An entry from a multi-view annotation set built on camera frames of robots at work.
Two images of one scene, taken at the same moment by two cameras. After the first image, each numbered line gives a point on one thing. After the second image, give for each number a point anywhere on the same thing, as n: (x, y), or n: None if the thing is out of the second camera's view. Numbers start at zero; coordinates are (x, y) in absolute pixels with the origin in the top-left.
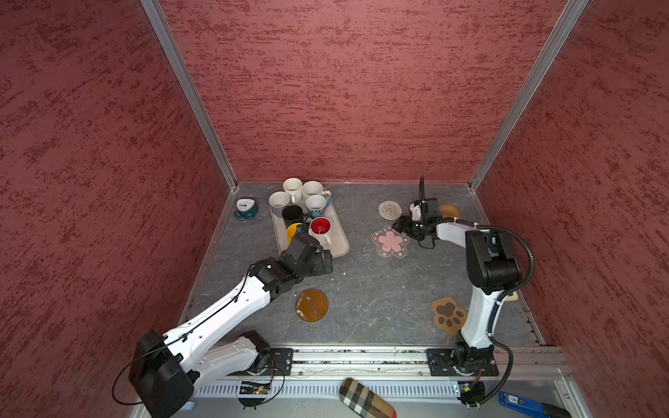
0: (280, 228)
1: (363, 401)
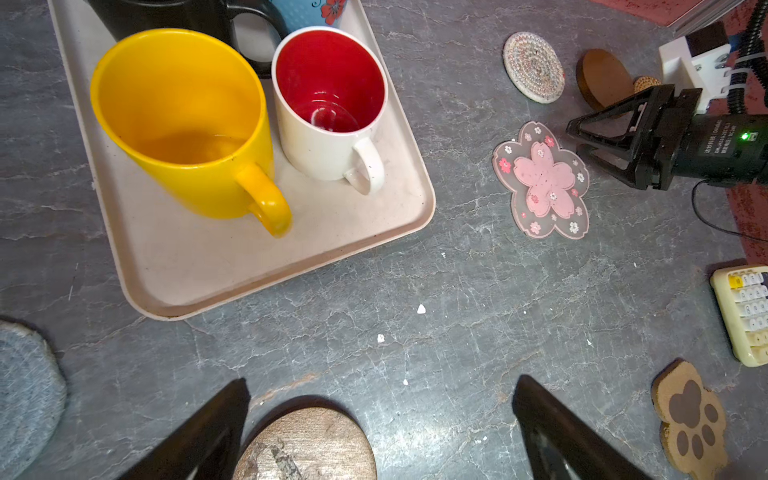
0: (175, 264)
1: None
